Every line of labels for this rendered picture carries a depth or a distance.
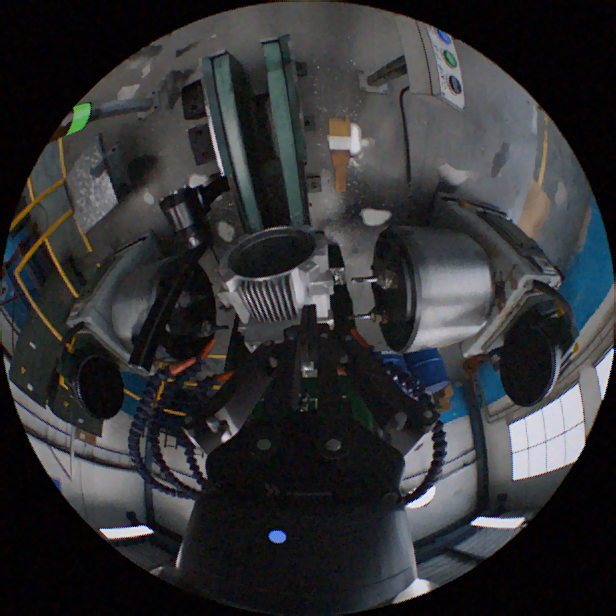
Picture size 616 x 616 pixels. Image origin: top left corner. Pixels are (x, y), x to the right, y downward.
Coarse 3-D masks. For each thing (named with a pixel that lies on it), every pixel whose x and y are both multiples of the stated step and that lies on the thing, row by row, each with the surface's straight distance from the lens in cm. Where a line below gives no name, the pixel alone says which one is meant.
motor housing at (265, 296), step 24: (264, 240) 42; (288, 240) 41; (312, 240) 36; (240, 264) 40; (264, 264) 44; (288, 264) 45; (240, 288) 29; (264, 288) 27; (288, 288) 30; (240, 312) 39; (264, 312) 33; (288, 312) 33
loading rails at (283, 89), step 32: (224, 64) 45; (288, 64) 41; (224, 96) 42; (256, 96) 49; (288, 96) 41; (224, 128) 41; (288, 128) 39; (224, 160) 40; (256, 160) 47; (288, 160) 39; (256, 192) 43; (288, 192) 40
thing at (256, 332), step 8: (248, 320) 35; (256, 320) 34; (272, 320) 33; (288, 320) 32; (296, 320) 32; (248, 328) 33; (256, 328) 33; (264, 328) 32; (272, 328) 32; (280, 328) 32; (248, 336) 32; (256, 336) 32; (264, 336) 31; (272, 336) 31; (280, 336) 31; (248, 344) 32; (256, 344) 32; (304, 368) 40; (312, 368) 40
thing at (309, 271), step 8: (312, 232) 39; (240, 240) 41; (304, 264) 29; (312, 264) 29; (304, 272) 28; (312, 272) 28; (224, 280) 31; (232, 280) 31; (304, 280) 29; (312, 280) 29; (232, 288) 31
